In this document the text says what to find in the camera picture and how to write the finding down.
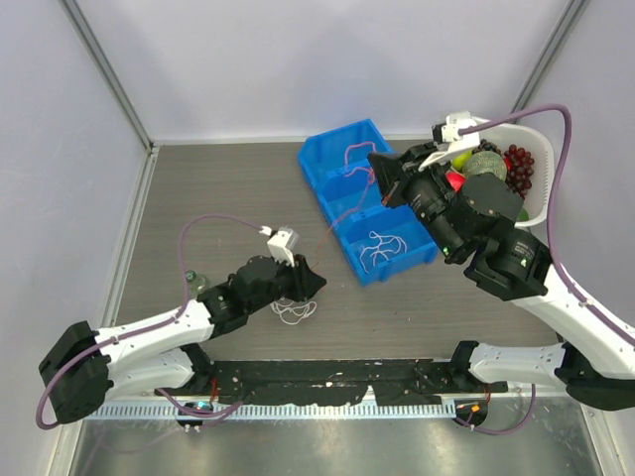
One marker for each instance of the red apple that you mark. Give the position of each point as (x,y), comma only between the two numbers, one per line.
(456,180)

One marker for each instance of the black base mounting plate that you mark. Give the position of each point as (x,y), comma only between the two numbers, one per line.
(336,383)

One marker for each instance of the clear glass bottle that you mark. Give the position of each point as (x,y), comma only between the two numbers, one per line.
(197,282)

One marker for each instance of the perforated cable duct strip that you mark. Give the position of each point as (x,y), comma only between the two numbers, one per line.
(155,410)

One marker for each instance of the green lime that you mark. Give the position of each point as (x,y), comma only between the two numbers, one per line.
(522,216)

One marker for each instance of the blue three-compartment bin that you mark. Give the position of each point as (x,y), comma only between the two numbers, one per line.
(377,242)

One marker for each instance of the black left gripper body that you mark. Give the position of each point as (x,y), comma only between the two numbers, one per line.
(286,281)

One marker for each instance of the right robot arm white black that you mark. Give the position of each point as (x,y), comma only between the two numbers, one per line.
(475,226)

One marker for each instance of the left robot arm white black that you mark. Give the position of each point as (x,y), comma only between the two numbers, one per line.
(79,371)

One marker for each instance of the green yellow pear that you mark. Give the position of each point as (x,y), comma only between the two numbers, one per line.
(459,161)

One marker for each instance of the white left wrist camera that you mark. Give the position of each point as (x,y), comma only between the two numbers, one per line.
(281,245)

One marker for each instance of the green melon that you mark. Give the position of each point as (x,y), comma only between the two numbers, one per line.
(485,162)

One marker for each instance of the dark red grape bunch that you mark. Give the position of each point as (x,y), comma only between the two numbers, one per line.
(520,169)

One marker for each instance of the white fruit basket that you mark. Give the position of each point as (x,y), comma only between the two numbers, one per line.
(536,201)

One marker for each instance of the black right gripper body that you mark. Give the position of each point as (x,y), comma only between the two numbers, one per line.
(426,191)

